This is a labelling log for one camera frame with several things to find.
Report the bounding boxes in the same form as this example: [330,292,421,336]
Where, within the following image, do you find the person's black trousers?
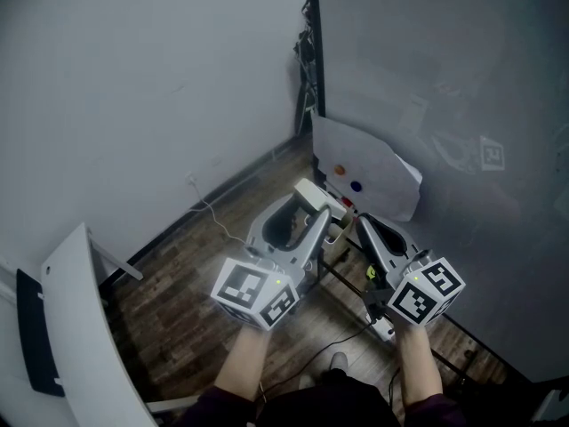
[255,368,404,427]

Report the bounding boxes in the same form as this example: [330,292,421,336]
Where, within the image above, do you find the black flat panel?
[15,268,67,399]

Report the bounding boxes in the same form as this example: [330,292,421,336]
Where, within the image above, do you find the person's dark purple top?
[177,384,466,427]

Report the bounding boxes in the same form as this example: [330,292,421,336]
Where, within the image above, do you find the black floor cable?
[260,321,373,396]

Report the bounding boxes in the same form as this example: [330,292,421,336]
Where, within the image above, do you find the white power strip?
[365,312,397,343]

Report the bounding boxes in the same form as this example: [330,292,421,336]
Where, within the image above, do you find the grey desk leg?
[90,237,145,282]

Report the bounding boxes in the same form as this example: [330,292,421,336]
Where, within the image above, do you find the bundle of dark cables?
[292,0,319,136]

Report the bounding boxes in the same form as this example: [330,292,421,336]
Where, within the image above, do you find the white power cable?
[190,180,248,245]

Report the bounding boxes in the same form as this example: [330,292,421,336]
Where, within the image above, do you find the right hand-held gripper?
[357,213,467,327]

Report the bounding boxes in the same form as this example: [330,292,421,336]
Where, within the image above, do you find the white paper sheet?
[310,113,423,223]

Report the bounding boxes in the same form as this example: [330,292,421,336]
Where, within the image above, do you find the person's left forearm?
[214,325,273,400]

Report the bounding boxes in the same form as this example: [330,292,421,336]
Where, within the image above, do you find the white divided organizer tray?
[325,192,359,246]

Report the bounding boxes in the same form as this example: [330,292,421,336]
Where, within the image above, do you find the person's right forearm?
[392,324,446,407]

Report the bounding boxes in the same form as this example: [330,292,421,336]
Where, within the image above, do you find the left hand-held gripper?
[210,193,334,332]

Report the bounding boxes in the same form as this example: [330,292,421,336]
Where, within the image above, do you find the white curved desk panel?
[40,222,159,427]

